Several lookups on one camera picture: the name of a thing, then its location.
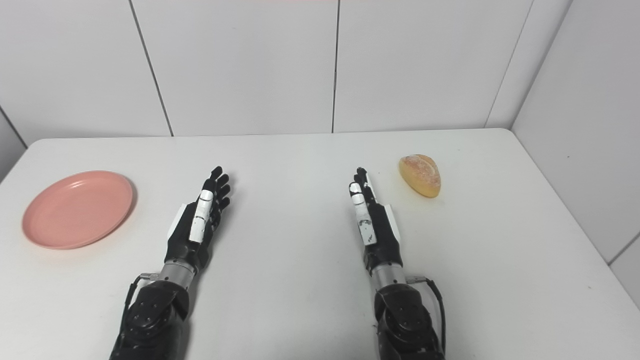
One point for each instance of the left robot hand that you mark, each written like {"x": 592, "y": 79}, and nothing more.
{"x": 192, "y": 227}

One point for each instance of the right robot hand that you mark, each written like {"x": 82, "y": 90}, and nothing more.
{"x": 375, "y": 225}

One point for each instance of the pink plate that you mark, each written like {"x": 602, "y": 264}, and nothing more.
{"x": 78, "y": 209}

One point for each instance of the bread roll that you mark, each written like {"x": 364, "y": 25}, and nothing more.
{"x": 421, "y": 175}

